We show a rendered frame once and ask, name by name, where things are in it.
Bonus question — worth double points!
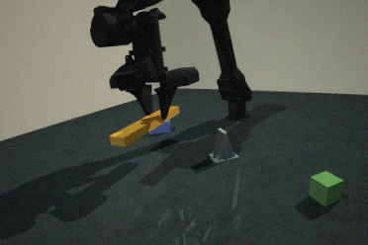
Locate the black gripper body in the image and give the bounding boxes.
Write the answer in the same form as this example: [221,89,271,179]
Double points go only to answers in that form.
[129,41,200,88]

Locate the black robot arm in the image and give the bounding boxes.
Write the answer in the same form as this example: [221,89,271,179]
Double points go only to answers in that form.
[90,0,252,122]

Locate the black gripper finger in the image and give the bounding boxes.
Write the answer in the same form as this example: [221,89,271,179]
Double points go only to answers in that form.
[126,84,152,116]
[153,86,180,120]

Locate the blue rectangular block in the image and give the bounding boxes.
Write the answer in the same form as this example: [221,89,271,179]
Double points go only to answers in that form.
[148,120,171,134]

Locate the yellow bar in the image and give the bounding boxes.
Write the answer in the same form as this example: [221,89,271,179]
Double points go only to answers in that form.
[110,106,180,147]

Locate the green cube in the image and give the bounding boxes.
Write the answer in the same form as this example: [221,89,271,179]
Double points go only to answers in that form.
[309,171,344,206]

